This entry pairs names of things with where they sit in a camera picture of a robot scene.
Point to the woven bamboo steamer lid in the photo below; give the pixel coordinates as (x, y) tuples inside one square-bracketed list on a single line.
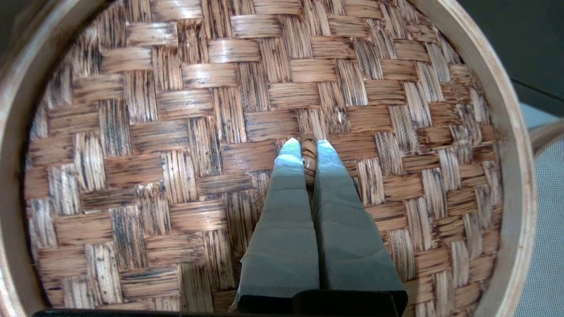
[(154, 132)]

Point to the small bamboo steamer basket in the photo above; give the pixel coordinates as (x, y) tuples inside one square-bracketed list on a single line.
[(546, 136)]

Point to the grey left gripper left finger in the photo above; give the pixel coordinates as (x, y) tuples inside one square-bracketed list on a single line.
[(282, 246)]

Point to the white steamer liner cloth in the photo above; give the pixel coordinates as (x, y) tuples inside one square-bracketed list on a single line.
[(546, 242)]

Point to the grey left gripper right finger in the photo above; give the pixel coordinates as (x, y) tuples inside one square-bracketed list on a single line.
[(348, 251)]

